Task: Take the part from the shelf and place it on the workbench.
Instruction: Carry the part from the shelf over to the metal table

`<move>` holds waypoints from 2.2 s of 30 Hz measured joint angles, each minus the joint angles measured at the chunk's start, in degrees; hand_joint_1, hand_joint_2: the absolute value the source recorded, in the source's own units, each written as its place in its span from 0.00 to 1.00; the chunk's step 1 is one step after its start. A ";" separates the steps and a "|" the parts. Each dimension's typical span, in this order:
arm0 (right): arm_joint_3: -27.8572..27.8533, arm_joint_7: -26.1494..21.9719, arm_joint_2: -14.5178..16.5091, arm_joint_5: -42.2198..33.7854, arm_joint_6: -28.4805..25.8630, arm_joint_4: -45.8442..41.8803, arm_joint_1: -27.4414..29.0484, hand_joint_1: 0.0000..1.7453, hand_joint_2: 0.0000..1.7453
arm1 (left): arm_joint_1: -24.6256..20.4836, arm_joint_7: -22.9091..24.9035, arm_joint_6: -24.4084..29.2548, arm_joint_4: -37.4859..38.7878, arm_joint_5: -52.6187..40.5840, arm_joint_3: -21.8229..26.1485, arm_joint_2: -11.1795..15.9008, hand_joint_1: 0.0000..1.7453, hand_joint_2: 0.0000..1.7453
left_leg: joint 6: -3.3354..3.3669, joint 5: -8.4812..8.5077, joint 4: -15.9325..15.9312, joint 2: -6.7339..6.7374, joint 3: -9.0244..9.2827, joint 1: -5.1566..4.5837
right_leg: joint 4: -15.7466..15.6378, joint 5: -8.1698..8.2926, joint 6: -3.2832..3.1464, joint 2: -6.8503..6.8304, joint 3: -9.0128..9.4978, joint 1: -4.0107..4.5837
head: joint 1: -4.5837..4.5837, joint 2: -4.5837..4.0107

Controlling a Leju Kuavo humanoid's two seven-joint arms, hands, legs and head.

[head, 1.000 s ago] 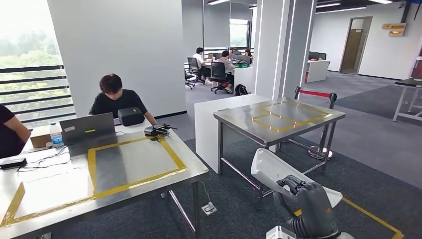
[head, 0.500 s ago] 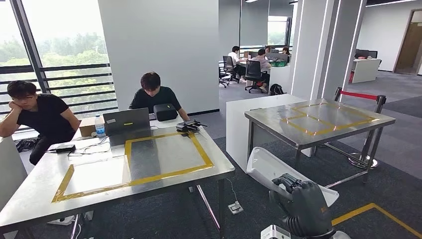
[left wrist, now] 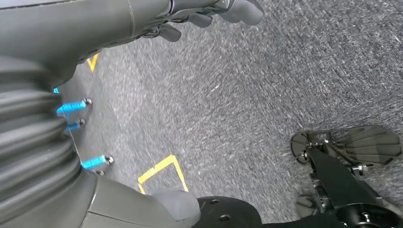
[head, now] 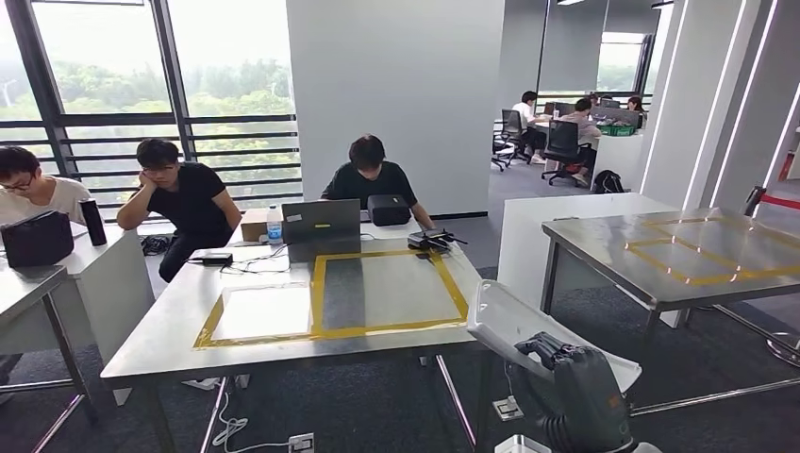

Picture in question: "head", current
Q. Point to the black office chair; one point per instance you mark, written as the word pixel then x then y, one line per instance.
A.
pixel 512 128
pixel 562 140

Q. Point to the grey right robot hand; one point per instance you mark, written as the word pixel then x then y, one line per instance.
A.
pixel 594 400

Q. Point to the black tumbler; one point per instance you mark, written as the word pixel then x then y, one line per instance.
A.
pixel 94 222

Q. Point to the black power adapter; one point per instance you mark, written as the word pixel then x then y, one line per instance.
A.
pixel 212 259

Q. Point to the black window railing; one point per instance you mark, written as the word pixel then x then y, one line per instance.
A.
pixel 244 119

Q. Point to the white desk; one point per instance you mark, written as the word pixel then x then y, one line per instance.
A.
pixel 615 159

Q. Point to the clear water bottle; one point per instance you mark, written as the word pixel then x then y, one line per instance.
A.
pixel 275 228

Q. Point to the cardboard box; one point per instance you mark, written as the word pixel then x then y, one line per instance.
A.
pixel 253 225

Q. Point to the grey laptop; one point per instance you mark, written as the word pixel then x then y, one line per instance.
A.
pixel 322 222

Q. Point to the black barrier tape post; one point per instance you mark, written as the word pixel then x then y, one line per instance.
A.
pixel 754 200

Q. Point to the yellow tape frame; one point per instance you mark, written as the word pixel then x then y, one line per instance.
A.
pixel 317 300

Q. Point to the black hard case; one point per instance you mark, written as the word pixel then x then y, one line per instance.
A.
pixel 389 211
pixel 37 241

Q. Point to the black remote controller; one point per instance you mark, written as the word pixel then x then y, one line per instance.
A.
pixel 431 241

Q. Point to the green plastic crate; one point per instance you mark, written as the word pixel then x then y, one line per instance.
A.
pixel 615 130

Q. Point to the red barrier tape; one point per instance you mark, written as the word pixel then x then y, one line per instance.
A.
pixel 781 202

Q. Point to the white table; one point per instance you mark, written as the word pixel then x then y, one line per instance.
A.
pixel 119 294
pixel 525 244

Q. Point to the black backpack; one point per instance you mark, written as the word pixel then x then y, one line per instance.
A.
pixel 608 183

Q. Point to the metal workbench table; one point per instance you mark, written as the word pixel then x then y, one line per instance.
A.
pixel 156 350

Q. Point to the person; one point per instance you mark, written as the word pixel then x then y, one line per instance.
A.
pixel 50 197
pixel 187 200
pixel 525 115
pixel 369 184
pixel 584 128
pixel 636 106

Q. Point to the metal floor socket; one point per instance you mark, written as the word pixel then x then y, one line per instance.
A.
pixel 507 408

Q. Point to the white curved plastic part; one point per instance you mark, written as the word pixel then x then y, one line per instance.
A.
pixel 506 319

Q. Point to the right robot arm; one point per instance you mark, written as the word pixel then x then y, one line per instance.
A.
pixel 645 449

